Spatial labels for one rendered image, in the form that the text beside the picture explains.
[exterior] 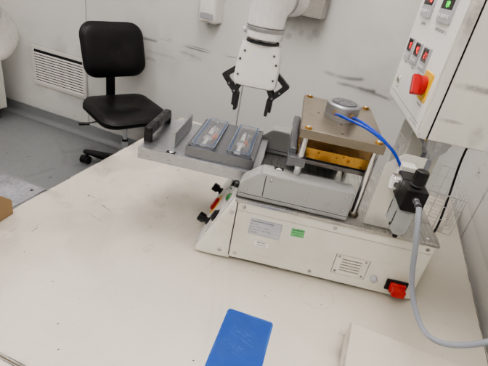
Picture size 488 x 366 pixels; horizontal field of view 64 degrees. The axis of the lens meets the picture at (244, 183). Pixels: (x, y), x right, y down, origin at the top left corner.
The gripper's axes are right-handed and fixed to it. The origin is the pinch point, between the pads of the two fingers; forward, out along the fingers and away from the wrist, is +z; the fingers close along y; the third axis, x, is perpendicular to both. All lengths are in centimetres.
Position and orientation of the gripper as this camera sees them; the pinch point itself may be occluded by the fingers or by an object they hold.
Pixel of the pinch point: (250, 106)
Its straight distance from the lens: 96.9
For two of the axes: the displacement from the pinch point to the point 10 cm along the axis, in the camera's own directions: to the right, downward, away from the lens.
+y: 9.7, 2.3, -0.7
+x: 1.7, -4.5, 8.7
